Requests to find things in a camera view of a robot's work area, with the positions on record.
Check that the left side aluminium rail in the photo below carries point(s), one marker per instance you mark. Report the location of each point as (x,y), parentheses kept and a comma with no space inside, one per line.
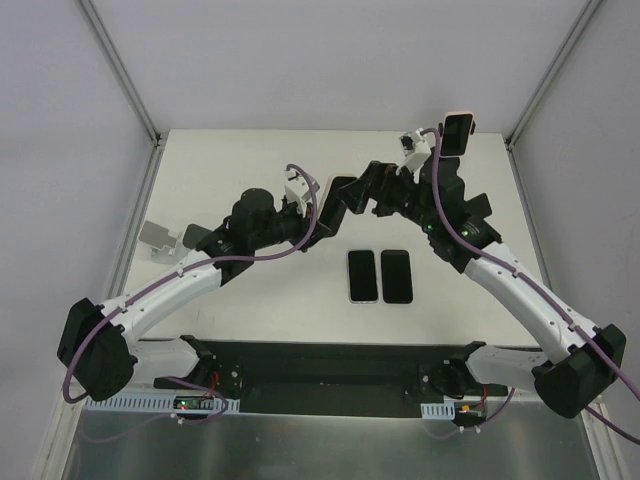
(137,202)

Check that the aluminium frame post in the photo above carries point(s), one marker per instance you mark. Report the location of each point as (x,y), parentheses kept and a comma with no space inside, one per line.
(566,49)
(118,69)

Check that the right aluminium frame post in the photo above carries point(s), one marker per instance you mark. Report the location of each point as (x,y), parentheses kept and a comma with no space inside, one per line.
(566,49)

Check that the pink phone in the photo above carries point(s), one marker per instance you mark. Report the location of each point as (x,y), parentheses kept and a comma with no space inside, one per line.
(331,205)
(457,134)

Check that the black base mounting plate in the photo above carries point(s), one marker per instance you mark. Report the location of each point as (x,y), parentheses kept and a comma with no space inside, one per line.
(358,380)

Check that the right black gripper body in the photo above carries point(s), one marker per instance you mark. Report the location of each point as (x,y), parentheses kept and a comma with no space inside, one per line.
(377,187)

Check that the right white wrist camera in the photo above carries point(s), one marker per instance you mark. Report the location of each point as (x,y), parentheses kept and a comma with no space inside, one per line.
(417,148)

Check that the white cable duct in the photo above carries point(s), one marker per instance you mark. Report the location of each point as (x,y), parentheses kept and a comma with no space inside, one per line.
(164,403)
(444,411)

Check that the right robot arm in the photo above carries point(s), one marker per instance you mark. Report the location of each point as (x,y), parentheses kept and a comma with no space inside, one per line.
(575,360)

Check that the left white cable duct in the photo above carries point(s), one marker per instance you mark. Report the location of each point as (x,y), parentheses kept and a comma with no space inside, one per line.
(164,403)

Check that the pink phone upright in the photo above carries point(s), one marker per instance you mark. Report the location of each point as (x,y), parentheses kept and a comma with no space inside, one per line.
(457,134)

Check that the right white cable duct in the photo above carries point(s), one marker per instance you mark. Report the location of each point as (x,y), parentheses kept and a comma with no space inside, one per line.
(444,411)

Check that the round brown base stand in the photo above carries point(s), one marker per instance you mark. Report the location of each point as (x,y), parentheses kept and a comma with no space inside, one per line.
(193,235)

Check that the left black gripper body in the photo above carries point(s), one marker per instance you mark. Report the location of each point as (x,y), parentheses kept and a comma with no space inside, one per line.
(310,230)

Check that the black square base stand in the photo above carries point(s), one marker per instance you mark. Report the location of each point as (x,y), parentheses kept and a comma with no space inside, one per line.
(479,206)

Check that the white phone stand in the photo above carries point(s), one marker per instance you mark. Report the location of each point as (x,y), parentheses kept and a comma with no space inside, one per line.
(164,248)

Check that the black phone white case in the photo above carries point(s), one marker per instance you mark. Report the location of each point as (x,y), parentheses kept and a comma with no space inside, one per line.
(362,276)

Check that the left aluminium frame post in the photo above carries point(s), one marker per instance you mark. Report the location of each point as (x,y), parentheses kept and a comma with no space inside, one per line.
(118,69)

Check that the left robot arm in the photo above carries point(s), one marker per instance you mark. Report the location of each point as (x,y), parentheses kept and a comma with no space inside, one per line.
(103,347)

